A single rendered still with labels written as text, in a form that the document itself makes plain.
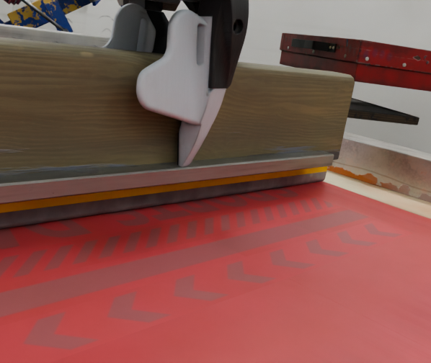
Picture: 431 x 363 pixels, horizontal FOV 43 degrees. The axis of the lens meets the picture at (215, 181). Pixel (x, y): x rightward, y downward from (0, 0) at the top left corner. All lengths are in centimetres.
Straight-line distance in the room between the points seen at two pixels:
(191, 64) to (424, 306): 18
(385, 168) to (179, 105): 27
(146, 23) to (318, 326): 21
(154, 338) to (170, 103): 14
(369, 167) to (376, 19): 203
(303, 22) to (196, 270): 252
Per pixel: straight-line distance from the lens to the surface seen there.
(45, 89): 29
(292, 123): 43
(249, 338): 23
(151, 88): 30
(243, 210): 39
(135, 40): 36
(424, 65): 134
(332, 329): 25
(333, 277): 30
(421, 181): 52
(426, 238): 41
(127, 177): 31
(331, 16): 267
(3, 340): 22
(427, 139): 242
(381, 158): 54
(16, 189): 28
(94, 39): 90
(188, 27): 32
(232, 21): 31
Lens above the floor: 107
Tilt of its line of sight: 15 degrees down
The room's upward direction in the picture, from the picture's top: 8 degrees clockwise
